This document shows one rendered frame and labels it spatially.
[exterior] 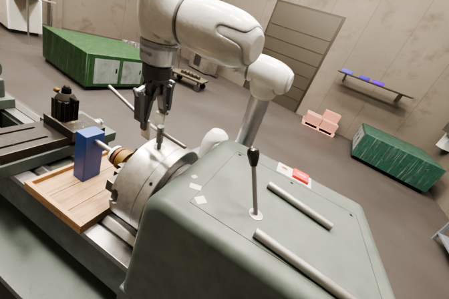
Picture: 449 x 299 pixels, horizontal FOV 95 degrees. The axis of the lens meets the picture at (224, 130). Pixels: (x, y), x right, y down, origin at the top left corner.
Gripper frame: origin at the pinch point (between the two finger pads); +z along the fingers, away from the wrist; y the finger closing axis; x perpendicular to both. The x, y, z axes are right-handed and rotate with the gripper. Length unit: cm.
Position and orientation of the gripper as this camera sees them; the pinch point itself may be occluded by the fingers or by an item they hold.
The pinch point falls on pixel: (152, 125)
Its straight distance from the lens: 67.7
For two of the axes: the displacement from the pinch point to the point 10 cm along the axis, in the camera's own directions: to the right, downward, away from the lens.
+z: -2.6, 7.9, 5.5
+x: 8.3, 4.8, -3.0
